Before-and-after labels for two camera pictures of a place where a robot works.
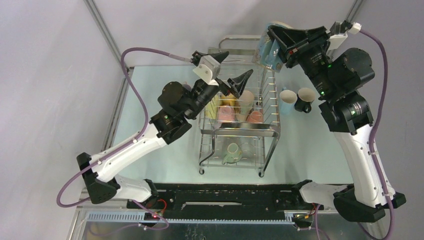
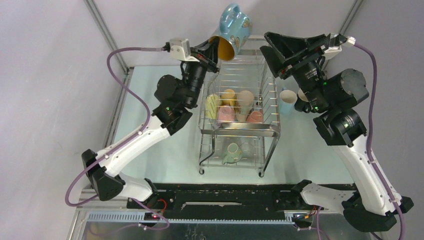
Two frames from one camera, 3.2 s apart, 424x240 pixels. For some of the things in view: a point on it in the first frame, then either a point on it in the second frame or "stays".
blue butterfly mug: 268,53 → 233,32
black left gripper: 236,84 → 209,48
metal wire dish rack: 241,122 stays
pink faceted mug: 226,113 stays
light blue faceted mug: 288,99 stays
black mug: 305,97 stays
